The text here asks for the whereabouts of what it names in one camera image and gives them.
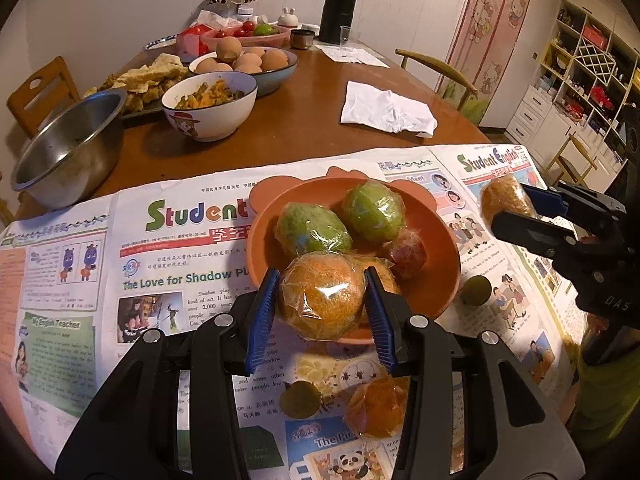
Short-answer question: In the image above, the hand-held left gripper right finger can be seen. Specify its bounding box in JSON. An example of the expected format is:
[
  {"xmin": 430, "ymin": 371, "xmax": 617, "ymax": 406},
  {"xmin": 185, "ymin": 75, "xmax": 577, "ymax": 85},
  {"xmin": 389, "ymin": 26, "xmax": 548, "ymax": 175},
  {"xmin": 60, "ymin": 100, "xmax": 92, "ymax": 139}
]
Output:
[{"xmin": 363, "ymin": 265, "xmax": 587, "ymax": 480}]

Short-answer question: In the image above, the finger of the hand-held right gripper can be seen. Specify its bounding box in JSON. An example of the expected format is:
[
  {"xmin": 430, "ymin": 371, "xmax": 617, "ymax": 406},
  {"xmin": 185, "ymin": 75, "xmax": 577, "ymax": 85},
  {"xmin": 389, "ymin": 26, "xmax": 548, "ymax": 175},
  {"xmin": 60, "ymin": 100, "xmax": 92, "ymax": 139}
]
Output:
[
  {"xmin": 522, "ymin": 181, "xmax": 627, "ymax": 222},
  {"xmin": 490, "ymin": 209, "xmax": 587, "ymax": 262}
]

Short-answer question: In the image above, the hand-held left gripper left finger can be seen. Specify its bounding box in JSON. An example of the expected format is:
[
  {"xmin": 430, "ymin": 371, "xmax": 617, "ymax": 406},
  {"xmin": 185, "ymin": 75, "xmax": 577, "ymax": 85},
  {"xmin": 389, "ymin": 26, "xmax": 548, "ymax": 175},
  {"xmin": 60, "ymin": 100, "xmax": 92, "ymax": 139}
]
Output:
[{"xmin": 65, "ymin": 267, "xmax": 282, "ymax": 480}]

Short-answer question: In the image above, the plastic-wrapped orange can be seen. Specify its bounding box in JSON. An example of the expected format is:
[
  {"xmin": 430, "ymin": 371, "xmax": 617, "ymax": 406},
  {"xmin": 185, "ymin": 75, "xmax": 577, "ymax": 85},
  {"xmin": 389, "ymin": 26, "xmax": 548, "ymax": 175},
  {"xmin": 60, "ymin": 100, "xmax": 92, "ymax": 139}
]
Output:
[
  {"xmin": 478, "ymin": 173, "xmax": 539, "ymax": 226},
  {"xmin": 352, "ymin": 255, "xmax": 404, "ymax": 306},
  {"xmin": 277, "ymin": 252, "xmax": 369, "ymax": 342},
  {"xmin": 345, "ymin": 377, "xmax": 409, "ymax": 441}
]

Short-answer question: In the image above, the orange bear-shaped plate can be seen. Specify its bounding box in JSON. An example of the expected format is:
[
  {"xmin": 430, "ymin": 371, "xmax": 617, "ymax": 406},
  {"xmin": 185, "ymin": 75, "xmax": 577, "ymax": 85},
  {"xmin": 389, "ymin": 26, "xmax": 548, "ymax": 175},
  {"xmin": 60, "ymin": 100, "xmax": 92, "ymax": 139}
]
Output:
[{"xmin": 247, "ymin": 165, "xmax": 462, "ymax": 346}]

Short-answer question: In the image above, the plastic-wrapped red fruit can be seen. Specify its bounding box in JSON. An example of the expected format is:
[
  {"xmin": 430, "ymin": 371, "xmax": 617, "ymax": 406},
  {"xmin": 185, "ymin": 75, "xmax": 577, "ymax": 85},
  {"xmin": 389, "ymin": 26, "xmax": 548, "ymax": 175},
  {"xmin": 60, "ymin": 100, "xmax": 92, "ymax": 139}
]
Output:
[{"xmin": 387, "ymin": 232, "xmax": 429, "ymax": 280}]

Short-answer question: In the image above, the small green lime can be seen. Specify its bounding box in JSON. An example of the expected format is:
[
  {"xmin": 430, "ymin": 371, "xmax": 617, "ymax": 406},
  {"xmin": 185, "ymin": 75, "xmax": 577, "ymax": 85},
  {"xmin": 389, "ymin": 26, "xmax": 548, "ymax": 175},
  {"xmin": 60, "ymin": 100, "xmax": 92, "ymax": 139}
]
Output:
[
  {"xmin": 459, "ymin": 274, "xmax": 494, "ymax": 307},
  {"xmin": 278, "ymin": 379, "xmax": 321, "ymax": 420}
]

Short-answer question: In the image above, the plastic-wrapped green citrus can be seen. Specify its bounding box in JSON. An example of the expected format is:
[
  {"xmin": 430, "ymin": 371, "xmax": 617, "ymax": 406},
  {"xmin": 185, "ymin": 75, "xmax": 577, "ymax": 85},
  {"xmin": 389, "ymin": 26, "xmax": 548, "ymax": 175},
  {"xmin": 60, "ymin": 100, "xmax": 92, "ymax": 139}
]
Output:
[
  {"xmin": 273, "ymin": 201, "xmax": 354, "ymax": 256},
  {"xmin": 341, "ymin": 182, "xmax": 406, "ymax": 246}
]

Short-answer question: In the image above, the newspaper with yellow box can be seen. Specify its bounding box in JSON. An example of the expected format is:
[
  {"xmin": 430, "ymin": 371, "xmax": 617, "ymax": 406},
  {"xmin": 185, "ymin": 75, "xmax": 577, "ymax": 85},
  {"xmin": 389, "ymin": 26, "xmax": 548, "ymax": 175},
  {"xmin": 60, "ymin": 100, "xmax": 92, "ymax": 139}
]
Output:
[{"xmin": 430, "ymin": 143, "xmax": 594, "ymax": 402}]

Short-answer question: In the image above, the yellow wooden chair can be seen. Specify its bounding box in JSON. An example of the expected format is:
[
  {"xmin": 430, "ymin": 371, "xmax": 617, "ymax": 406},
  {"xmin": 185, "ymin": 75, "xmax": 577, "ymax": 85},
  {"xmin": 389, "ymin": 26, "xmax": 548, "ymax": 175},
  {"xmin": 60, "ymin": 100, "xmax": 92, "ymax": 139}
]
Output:
[{"xmin": 547, "ymin": 132, "xmax": 599, "ymax": 189}]

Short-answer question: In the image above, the person's green clothing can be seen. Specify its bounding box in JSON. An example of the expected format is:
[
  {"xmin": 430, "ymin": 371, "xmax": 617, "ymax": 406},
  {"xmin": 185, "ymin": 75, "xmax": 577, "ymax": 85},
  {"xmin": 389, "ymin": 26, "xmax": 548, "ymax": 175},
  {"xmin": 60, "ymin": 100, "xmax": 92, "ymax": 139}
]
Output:
[{"xmin": 570, "ymin": 325, "xmax": 640, "ymax": 441}]

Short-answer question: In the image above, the newspaper with colourful title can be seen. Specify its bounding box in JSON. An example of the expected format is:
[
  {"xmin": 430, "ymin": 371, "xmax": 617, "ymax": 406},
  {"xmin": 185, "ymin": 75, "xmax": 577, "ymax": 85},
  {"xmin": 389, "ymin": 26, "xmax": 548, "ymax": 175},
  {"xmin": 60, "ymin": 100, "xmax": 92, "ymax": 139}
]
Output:
[{"xmin": 107, "ymin": 157, "xmax": 471, "ymax": 480}]

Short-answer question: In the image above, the white shelf cabinet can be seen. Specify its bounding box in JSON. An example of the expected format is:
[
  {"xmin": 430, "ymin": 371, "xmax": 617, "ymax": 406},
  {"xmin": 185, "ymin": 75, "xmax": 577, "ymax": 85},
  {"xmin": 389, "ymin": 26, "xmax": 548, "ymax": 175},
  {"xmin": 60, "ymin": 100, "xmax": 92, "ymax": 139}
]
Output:
[{"xmin": 502, "ymin": 0, "xmax": 640, "ymax": 181}]

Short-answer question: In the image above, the pink cartoon door curtain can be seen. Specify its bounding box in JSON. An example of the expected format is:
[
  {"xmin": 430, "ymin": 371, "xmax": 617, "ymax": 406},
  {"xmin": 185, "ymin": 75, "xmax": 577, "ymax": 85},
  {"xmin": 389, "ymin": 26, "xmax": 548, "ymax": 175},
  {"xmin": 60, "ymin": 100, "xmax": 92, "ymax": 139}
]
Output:
[{"xmin": 434, "ymin": 0, "xmax": 539, "ymax": 126}]

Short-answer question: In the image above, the curved-back wooden chair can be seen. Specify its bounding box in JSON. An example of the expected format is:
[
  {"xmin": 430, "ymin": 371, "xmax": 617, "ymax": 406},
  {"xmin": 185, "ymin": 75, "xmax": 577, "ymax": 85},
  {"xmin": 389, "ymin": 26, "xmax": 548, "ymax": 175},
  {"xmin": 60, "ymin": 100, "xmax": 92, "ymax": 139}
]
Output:
[{"xmin": 394, "ymin": 48, "xmax": 481, "ymax": 121}]

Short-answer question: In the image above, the white cloth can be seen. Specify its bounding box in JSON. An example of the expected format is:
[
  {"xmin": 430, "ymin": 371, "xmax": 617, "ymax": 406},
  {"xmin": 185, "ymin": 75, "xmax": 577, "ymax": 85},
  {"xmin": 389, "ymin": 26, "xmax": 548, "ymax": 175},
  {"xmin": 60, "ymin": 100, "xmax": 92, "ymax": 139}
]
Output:
[{"xmin": 340, "ymin": 79, "xmax": 439, "ymax": 137}]

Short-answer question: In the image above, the white cartoon bowl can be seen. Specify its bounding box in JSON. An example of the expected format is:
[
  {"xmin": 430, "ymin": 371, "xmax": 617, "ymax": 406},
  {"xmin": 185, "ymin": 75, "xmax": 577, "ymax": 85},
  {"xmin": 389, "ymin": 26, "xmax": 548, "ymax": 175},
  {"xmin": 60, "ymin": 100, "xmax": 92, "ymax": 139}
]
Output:
[{"xmin": 160, "ymin": 70, "xmax": 259, "ymax": 142}]

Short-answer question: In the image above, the cooked vegetable dish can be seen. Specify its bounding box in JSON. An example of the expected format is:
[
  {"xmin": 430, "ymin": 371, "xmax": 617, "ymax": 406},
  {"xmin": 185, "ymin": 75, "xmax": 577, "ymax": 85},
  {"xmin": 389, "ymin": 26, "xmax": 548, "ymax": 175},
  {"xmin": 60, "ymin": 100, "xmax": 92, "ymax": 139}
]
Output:
[{"xmin": 174, "ymin": 75, "xmax": 246, "ymax": 110}]

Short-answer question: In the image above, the blue bowl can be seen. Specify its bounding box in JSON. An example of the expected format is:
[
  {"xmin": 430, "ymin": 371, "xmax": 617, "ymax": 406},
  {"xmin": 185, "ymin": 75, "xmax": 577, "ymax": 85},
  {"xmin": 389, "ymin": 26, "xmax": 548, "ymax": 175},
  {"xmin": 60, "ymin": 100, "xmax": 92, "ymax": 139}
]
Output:
[{"xmin": 188, "ymin": 47, "xmax": 299, "ymax": 97}]

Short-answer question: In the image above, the white paper sheet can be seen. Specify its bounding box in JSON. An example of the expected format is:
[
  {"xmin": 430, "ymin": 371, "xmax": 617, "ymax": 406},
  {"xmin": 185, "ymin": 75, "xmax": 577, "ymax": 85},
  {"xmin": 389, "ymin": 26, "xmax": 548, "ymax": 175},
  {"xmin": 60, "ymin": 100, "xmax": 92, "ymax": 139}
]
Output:
[{"xmin": 314, "ymin": 42, "xmax": 391, "ymax": 69}]

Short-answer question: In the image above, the stainless steel bowl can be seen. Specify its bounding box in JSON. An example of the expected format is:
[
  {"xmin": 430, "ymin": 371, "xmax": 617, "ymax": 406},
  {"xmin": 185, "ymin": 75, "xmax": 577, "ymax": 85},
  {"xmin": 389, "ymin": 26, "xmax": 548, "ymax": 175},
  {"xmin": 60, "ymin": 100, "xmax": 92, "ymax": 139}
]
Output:
[{"xmin": 10, "ymin": 87, "xmax": 129, "ymax": 210}]

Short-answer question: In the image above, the plate of fried food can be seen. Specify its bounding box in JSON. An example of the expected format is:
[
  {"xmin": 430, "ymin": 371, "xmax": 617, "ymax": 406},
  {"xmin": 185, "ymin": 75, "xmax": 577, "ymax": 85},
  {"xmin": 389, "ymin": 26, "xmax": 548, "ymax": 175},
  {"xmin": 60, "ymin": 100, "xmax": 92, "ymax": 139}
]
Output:
[{"xmin": 84, "ymin": 52, "xmax": 191, "ymax": 112}]

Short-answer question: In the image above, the pink basin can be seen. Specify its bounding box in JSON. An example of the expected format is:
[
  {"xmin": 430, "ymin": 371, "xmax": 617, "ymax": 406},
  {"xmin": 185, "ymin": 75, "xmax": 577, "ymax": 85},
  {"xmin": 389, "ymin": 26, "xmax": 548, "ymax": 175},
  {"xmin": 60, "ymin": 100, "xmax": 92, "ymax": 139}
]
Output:
[{"xmin": 202, "ymin": 23, "xmax": 291, "ymax": 54}]

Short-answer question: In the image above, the small steel cup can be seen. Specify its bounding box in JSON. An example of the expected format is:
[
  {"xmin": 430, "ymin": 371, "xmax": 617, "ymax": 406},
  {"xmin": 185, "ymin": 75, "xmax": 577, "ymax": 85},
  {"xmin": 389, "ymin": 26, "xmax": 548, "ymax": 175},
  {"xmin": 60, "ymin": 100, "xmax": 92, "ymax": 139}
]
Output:
[{"xmin": 289, "ymin": 28, "xmax": 316, "ymax": 51}]

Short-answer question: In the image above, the black thermos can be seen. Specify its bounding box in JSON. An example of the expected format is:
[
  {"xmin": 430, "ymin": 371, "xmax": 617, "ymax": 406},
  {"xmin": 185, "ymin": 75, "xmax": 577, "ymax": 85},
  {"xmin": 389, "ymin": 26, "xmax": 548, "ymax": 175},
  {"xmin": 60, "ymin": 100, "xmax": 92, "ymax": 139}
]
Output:
[{"xmin": 318, "ymin": 0, "xmax": 360, "ymax": 45}]

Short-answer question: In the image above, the blue-rimmed plate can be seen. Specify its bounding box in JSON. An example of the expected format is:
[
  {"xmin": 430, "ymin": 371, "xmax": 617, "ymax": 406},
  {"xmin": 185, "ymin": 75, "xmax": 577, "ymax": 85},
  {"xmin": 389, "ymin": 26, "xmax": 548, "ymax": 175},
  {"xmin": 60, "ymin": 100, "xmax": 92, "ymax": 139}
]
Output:
[{"xmin": 144, "ymin": 34, "xmax": 179, "ymax": 54}]

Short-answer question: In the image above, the white plastic bag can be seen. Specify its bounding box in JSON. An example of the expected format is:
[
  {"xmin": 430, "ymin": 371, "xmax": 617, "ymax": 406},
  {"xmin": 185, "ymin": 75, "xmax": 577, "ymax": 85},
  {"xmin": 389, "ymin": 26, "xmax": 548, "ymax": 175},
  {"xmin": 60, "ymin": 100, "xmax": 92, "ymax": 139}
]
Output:
[{"xmin": 197, "ymin": 9, "xmax": 241, "ymax": 29}]

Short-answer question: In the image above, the wooden slat-back chair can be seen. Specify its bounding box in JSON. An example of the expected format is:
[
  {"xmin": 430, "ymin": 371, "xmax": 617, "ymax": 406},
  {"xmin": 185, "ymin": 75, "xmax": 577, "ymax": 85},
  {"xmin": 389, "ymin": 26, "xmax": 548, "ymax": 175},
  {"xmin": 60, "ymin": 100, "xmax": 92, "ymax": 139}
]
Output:
[{"xmin": 5, "ymin": 55, "xmax": 81, "ymax": 136}]

